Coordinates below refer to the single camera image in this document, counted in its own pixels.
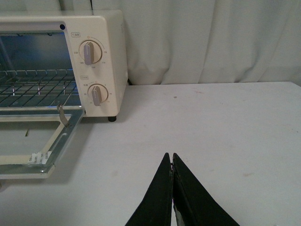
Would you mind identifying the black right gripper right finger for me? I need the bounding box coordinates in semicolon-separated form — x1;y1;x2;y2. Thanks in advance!
173;153;238;226

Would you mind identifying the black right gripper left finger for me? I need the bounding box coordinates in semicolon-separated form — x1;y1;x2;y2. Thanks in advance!
126;153;173;226

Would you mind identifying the glass oven door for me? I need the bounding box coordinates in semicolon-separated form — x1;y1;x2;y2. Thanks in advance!
0;105;85;179

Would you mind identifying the black oven foot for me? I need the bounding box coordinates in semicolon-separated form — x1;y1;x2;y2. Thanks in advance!
108;116;117;122

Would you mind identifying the cream toaster oven body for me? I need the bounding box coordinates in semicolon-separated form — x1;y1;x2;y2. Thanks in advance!
0;10;128;117

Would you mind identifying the lower timer knob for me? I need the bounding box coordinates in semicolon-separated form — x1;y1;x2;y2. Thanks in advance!
88;84;108;106

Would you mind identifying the white curtain backdrop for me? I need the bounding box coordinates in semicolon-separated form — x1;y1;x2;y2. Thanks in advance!
0;0;301;85

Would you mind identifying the upper temperature knob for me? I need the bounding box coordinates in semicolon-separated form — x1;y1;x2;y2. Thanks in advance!
79;40;102;65

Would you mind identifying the wire oven rack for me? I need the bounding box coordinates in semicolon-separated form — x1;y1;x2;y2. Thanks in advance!
0;69;81;108

